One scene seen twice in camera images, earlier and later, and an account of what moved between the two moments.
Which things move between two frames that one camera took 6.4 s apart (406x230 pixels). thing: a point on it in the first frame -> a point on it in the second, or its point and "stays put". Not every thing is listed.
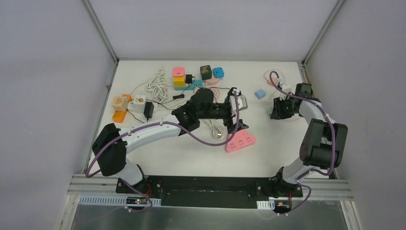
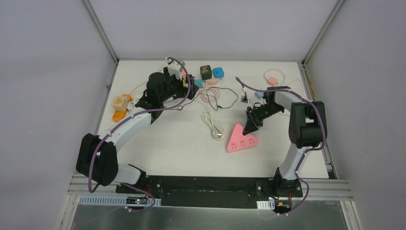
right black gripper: x=277 y=113 -> x=253 y=121
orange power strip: x=118 y=116 stays put
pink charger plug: x=274 y=79 stays put
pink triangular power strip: x=241 y=139 stays put
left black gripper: x=230 y=110 -> x=186 y=87
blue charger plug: x=260 y=94 stays put
